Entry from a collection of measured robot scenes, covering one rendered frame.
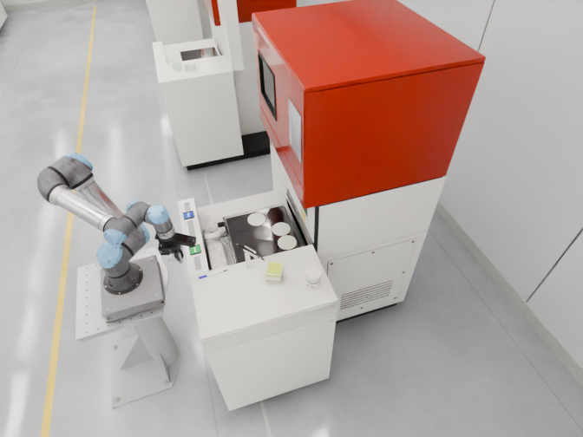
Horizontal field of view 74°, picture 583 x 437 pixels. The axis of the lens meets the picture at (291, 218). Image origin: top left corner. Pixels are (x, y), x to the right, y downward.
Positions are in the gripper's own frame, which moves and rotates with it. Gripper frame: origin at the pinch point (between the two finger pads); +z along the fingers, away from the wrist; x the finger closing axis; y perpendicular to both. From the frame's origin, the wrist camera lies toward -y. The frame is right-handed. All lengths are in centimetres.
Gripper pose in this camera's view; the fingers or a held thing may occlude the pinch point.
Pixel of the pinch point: (182, 258)
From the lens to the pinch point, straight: 191.9
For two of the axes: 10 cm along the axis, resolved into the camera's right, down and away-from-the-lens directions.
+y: -10.0, 0.5, -0.1
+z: 0.3, 6.4, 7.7
